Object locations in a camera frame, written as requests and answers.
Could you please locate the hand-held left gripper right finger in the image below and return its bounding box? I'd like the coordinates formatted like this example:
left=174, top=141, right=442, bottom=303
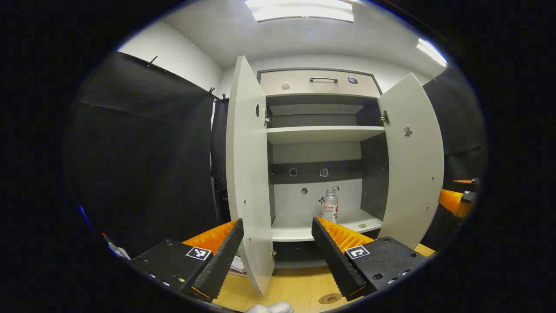
left=311, top=217, right=428, bottom=302

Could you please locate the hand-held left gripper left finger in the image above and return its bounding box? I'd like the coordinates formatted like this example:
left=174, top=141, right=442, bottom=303
left=129, top=218, right=245, bottom=303

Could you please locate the grey cabinet door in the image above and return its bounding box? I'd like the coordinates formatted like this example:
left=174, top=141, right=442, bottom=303
left=226, top=56, right=275, bottom=296
left=377, top=73, right=444, bottom=250

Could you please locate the clear plastic bottle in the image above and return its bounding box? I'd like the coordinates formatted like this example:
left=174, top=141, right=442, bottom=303
left=322, top=188, right=339, bottom=224

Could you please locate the grey cabinet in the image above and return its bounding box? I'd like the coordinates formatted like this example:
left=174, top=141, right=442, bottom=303
left=257, top=68, right=390, bottom=268

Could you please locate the grey cabinet shelf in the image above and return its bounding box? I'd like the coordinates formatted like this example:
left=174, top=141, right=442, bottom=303
left=266, top=126, right=386, bottom=145

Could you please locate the grey cabinet drawer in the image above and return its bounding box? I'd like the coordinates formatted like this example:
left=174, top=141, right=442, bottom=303
left=260, top=70, right=381, bottom=99

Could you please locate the printed paper sheet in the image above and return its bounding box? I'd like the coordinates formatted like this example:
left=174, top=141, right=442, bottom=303
left=229, top=252, right=249, bottom=277

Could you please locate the black backdrop cloth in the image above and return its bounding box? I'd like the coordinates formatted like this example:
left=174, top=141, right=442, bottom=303
left=423, top=65, right=487, bottom=253
left=65, top=51, right=229, bottom=258

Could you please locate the small ceiling light panel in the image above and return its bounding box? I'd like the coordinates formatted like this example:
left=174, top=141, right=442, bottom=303
left=417, top=38, right=448, bottom=68

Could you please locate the large ceiling light panel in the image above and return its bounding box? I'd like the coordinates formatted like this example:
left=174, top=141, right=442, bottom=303
left=244, top=0, right=354, bottom=23

